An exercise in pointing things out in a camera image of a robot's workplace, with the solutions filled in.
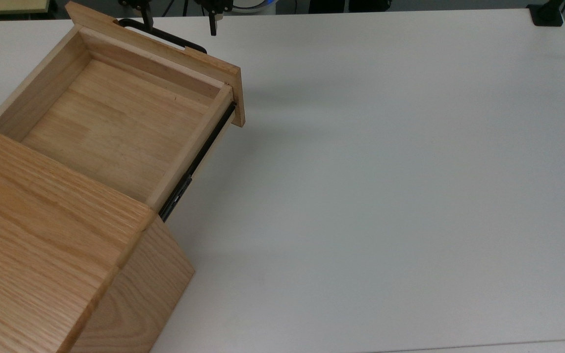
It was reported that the wooden drawer cabinet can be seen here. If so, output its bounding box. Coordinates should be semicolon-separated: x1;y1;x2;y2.
0;118;196;353

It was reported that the wooden drawer with handle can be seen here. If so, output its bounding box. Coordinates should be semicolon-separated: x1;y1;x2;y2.
0;1;246;212

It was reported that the yellowish wooden board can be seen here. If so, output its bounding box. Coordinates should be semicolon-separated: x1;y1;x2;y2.
0;0;50;15

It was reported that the blue and white object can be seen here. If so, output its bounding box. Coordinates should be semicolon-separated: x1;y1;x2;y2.
233;0;277;11

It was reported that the black metal drawer handle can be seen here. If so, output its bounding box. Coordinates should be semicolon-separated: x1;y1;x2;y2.
117;18;208;54

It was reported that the black table clamp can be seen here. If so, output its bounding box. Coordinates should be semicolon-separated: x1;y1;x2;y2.
527;0;565;26

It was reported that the black drawer slide rail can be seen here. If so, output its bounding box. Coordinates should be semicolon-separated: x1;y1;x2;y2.
159;101;237;223

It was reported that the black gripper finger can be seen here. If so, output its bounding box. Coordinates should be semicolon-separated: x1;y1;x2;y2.
195;0;234;36
118;0;154;29

